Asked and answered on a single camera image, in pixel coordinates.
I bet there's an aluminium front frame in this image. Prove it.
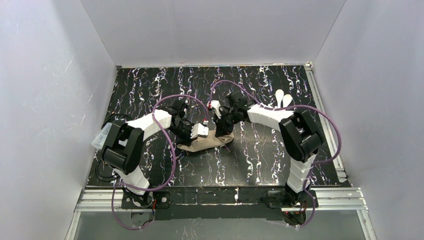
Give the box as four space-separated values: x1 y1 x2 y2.
66 186 376 240

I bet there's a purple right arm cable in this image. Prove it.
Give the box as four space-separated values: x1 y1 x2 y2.
207 80 343 229

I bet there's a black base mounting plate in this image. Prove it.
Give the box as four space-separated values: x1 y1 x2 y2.
118 186 319 221

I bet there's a white spoon left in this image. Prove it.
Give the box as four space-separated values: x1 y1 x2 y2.
275 89 285 108

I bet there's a clear plastic box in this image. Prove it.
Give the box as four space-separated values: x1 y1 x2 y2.
91 122 112 150

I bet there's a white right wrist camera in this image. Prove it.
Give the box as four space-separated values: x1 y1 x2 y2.
209 100 222 119

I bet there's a white spoon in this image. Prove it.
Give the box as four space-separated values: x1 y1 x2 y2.
275 89 285 108
281 94 293 108

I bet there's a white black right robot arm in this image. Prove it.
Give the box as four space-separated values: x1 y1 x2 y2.
208 91 324 194

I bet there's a beige cloth napkin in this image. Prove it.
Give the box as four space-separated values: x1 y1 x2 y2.
177 130 235 153

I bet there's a white spoon right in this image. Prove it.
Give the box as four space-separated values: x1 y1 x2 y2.
281 94 293 108

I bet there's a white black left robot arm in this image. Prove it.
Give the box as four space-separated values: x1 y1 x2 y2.
100 100 194 196

